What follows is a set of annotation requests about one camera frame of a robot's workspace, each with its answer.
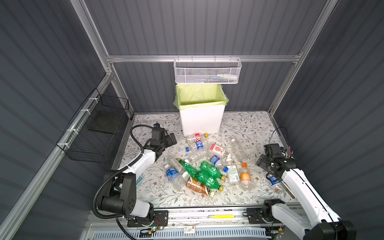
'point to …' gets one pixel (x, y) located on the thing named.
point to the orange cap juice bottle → (245, 181)
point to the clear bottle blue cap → (199, 147)
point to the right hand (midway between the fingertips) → (270, 167)
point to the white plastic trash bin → (202, 120)
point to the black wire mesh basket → (91, 136)
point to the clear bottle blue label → (173, 176)
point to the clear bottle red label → (197, 137)
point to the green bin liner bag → (194, 95)
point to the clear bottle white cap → (238, 153)
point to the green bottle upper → (206, 167)
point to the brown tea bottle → (193, 184)
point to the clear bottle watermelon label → (216, 149)
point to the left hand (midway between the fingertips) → (168, 138)
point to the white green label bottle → (233, 174)
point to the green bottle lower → (208, 182)
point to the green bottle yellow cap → (190, 169)
